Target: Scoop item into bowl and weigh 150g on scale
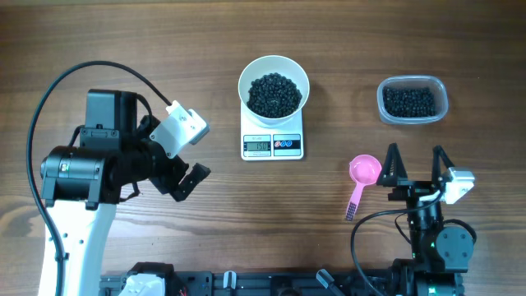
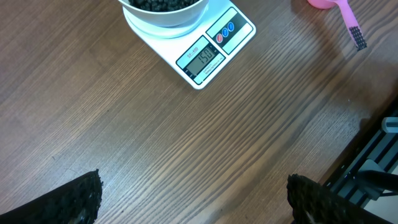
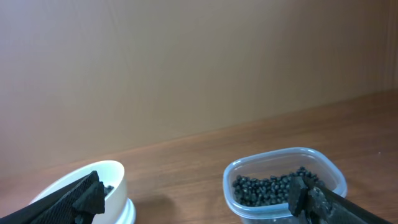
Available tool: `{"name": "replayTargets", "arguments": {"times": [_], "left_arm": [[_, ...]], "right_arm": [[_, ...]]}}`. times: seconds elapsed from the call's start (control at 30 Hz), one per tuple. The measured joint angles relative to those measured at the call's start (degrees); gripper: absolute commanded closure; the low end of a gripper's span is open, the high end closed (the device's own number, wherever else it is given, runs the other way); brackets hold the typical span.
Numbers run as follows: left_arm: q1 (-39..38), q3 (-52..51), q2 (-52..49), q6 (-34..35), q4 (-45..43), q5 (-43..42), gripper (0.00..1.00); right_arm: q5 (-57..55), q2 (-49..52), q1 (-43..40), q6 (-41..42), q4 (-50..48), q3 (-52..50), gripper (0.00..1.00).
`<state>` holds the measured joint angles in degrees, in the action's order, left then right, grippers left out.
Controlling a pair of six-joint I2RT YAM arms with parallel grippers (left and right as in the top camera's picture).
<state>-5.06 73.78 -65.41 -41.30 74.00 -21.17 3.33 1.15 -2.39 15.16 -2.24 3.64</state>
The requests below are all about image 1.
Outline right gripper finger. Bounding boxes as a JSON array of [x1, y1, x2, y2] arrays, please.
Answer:
[[431, 145, 454, 183], [376, 143, 408, 186]]

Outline pink plastic measuring scoop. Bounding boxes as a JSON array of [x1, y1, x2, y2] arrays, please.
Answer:
[[345, 155, 381, 221]]

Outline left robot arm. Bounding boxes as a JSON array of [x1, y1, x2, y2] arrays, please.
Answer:
[[39, 90, 210, 295]]

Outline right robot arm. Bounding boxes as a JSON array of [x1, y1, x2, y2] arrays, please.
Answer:
[[376, 143, 477, 295]]

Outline white digital kitchen scale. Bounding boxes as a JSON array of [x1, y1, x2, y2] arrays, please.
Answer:
[[240, 105, 304, 161]]

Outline black beans in bowl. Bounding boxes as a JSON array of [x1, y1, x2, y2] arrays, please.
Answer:
[[247, 72, 302, 118]]

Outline white bowl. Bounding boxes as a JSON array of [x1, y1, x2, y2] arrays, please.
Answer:
[[238, 55, 310, 125]]

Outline clear plastic container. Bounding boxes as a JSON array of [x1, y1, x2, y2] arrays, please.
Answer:
[[377, 75, 449, 125]]

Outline black peppercorns pile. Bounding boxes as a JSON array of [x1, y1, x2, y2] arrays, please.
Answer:
[[382, 87, 436, 118]]

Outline right black camera cable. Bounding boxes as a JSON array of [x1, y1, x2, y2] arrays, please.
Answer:
[[350, 192, 445, 296]]

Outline black camera cable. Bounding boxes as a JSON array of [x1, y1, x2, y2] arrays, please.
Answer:
[[25, 60, 173, 296], [350, 192, 445, 296]]

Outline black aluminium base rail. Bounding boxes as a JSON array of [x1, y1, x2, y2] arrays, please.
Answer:
[[100, 262, 465, 296]]

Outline left black camera cable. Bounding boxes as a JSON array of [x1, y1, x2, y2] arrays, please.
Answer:
[[25, 60, 173, 296]]

